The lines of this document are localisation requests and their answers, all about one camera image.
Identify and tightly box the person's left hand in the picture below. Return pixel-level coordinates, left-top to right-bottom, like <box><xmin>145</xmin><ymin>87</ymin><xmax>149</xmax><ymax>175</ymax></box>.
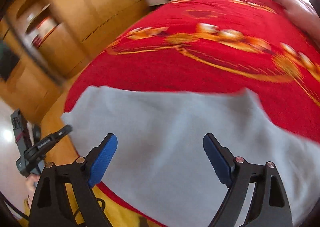
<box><xmin>25</xmin><ymin>174</ymin><xmax>40</xmax><ymax>208</ymax></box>

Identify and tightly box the wooden wardrobe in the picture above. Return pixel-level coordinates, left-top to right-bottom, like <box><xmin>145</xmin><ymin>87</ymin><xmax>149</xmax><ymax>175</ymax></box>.
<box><xmin>1</xmin><ymin>0</ymin><xmax>148</xmax><ymax>123</ymax></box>

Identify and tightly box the red floral bedspread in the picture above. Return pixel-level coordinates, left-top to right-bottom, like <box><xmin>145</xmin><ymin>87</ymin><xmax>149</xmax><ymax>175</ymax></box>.
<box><xmin>63</xmin><ymin>0</ymin><xmax>319</xmax><ymax>226</ymax></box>

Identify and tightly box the pink checkered quilt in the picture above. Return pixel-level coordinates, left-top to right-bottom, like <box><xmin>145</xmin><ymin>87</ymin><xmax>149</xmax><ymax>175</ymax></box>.
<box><xmin>273</xmin><ymin>0</ymin><xmax>319</xmax><ymax>46</ymax></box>

